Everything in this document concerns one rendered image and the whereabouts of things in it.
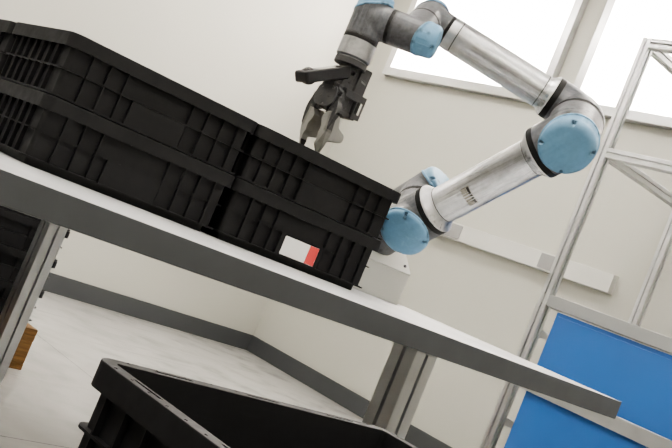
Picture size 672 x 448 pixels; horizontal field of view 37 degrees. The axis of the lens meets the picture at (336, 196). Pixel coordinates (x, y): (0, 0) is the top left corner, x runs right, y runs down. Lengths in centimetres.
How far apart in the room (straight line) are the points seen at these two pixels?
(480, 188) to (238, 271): 86
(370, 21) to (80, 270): 366
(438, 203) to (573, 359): 169
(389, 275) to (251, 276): 106
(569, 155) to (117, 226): 106
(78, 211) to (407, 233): 109
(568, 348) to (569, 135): 184
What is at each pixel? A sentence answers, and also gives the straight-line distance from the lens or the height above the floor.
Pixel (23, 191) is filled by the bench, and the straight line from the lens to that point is 123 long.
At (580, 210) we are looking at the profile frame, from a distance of 392.
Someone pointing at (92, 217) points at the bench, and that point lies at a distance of 128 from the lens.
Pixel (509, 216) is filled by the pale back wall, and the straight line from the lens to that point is 522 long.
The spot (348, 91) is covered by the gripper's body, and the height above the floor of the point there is 108.
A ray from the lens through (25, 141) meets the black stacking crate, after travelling 172.
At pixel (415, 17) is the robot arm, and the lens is 211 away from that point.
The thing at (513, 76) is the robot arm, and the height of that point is 126.
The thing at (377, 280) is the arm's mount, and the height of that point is 74.
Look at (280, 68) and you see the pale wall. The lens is 595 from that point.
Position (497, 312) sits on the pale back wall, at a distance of 509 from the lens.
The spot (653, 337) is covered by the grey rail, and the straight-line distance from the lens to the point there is 364.
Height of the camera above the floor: 76
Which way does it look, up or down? 3 degrees up
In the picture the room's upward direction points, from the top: 22 degrees clockwise
